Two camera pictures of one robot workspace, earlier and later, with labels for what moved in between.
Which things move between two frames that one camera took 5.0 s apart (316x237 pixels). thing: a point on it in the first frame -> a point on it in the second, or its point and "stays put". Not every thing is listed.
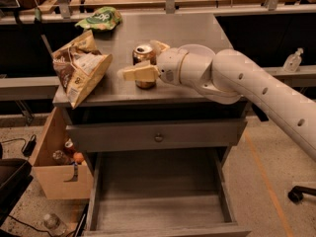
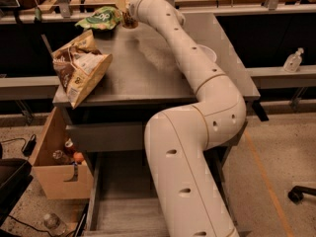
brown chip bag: x=80 y=66 stays put
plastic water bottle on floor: x=55 y=225 stays put
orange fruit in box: x=78 y=157 stays put
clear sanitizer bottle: x=292 y=61 stays put
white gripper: x=168 y=64 -> x=134 y=6
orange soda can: x=141 y=53 -> x=128 y=21
